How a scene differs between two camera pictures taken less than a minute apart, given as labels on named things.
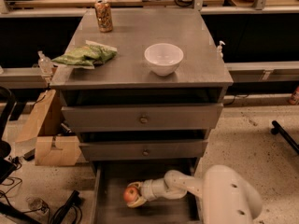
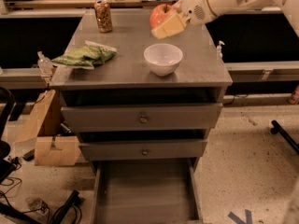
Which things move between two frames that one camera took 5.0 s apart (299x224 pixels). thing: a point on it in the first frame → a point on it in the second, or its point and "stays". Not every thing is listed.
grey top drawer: (144, 117) stays
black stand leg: (278, 129) stays
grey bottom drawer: (111, 178) stays
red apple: (131, 193) → (160, 13)
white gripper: (147, 190) → (193, 7)
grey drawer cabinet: (147, 110) stays
